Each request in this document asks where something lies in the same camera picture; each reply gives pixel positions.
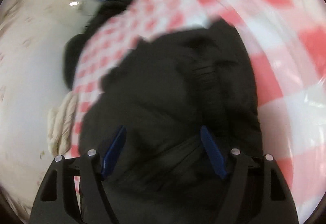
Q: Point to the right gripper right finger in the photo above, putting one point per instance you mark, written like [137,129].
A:
[256,192]

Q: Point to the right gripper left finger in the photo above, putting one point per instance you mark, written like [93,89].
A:
[72,189]

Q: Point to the black jacket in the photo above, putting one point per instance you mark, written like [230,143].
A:
[163,93]

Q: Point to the cream knitted garment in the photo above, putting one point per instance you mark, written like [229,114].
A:
[60,122]

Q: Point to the red white checkered bedsheet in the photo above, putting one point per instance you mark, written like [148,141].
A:
[285,40]

